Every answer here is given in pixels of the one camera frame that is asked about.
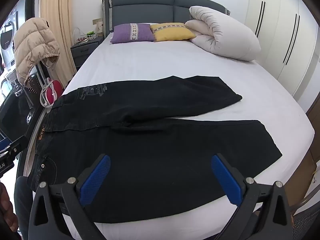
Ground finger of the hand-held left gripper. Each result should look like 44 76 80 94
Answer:
7 135 28 157

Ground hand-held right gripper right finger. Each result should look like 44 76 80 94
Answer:
211 153 293 240

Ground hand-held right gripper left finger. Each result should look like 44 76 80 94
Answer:
27 154 111 240

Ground black pants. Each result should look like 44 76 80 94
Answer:
27 75 283 224

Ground person's left hand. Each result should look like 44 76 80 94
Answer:
0 183 19 233

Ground black studded bag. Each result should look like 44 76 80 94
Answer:
15 72 43 98

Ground red bag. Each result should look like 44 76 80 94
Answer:
40 79 64 108

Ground grey mesh chair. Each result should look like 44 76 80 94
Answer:
291 195 320 240

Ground wooden furniture panel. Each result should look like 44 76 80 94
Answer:
297 102 320 205

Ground beige puffer jacket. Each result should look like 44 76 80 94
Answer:
12 17 61 85

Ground white appliance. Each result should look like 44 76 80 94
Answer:
0 10 19 80

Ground dark grey nightstand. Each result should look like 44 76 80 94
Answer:
70 35 104 70

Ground bed with grey headboard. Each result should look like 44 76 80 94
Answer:
22 0 315 240

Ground beige curtain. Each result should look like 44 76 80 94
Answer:
40 0 78 85

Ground folded white duvet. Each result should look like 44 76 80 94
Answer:
184 6 261 62

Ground purple patterned pillow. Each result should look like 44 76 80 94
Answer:
110 23 156 44

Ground yellow patterned pillow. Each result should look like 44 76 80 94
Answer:
150 22 196 42

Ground white wardrobe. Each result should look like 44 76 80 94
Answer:
245 0 320 105

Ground white wire basket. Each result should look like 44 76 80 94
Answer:
72 28 98 43

